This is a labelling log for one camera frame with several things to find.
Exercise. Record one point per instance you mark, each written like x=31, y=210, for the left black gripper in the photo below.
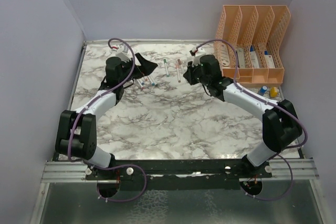
x=145, y=68

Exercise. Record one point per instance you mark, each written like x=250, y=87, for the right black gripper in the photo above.
x=188, y=74

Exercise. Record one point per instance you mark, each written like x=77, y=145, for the green cap marker pen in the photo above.
x=166, y=67

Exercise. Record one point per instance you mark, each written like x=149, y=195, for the brown cap marker pen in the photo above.
x=179, y=69

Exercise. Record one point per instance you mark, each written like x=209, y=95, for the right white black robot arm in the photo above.
x=279, y=120

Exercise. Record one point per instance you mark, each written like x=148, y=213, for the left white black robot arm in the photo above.
x=77, y=130

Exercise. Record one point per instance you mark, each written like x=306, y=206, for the blue cap marker pen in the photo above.
x=153, y=83

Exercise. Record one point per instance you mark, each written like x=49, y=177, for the red end marker pen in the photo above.
x=141, y=83

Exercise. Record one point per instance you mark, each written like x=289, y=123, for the white booklet in organizer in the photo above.
x=224, y=55

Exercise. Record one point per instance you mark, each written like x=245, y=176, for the white blue box in organizer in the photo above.
x=254, y=58

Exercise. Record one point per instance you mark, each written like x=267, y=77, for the orange plastic file organizer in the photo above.
x=248, y=43

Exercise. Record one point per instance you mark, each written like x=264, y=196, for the blue small bottle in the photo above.
x=263, y=90

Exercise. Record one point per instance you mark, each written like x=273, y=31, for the white red box in organizer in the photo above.
x=269, y=60

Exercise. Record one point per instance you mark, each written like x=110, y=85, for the yellow small bottle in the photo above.
x=273, y=92

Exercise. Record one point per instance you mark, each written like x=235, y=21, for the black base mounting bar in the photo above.
x=230, y=168

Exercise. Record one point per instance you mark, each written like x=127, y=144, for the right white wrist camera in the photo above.
x=196, y=54

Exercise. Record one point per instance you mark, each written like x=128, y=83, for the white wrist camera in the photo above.
x=122, y=53
x=196, y=54

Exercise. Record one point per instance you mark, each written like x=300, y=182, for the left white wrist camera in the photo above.
x=122, y=53

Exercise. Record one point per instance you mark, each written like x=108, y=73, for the aluminium frame rail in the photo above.
x=66, y=172

